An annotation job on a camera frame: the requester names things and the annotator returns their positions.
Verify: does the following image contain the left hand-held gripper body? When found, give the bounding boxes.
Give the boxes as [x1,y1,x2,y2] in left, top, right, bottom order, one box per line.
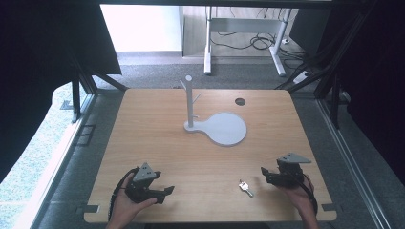
[124,161,166,205]

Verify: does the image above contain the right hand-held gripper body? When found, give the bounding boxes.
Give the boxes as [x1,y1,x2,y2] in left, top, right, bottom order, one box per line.
[267,152,312,189]

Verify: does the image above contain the small silver key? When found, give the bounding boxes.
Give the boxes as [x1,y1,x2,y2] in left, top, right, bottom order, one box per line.
[238,179,255,198]

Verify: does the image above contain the grey key stand with pegs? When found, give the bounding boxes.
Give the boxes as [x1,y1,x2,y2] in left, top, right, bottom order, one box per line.
[179,74,248,148]

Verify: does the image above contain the person's right hand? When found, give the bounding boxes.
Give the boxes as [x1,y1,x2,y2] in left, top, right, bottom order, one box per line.
[277,174,317,217]

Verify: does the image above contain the person's left hand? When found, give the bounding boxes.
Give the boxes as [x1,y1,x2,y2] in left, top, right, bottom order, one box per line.
[107,173,159,225]

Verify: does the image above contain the white power strip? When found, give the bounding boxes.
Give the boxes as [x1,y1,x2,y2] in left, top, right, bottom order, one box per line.
[292,70,312,86]

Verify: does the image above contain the black curtain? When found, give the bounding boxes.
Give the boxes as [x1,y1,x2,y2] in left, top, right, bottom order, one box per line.
[0,0,122,184]
[318,0,405,186]

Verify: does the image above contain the white-legged desk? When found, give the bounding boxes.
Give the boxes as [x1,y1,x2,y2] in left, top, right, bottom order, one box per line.
[181,5,293,77]

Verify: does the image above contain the dark cabinet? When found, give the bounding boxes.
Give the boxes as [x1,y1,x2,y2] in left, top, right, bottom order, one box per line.
[288,7,332,55]

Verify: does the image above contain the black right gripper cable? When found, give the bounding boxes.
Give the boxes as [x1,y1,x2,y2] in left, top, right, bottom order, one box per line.
[297,173,320,216]

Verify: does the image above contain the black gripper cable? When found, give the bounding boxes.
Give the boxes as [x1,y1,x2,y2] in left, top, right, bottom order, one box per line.
[107,166,141,222]
[297,173,320,216]

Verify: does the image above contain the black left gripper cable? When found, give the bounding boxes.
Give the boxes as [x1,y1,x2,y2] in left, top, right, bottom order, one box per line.
[107,166,141,222]

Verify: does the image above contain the aluminium floor rail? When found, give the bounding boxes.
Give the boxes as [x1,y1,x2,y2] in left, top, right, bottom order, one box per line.
[12,94,96,229]
[316,98,393,229]

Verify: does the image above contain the black metal frame stand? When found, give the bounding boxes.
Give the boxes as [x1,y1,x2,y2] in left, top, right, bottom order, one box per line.
[274,6,371,130]
[67,47,129,124]

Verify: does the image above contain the black floor cables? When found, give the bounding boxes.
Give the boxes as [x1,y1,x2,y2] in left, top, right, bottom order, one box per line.
[209,9,309,62]

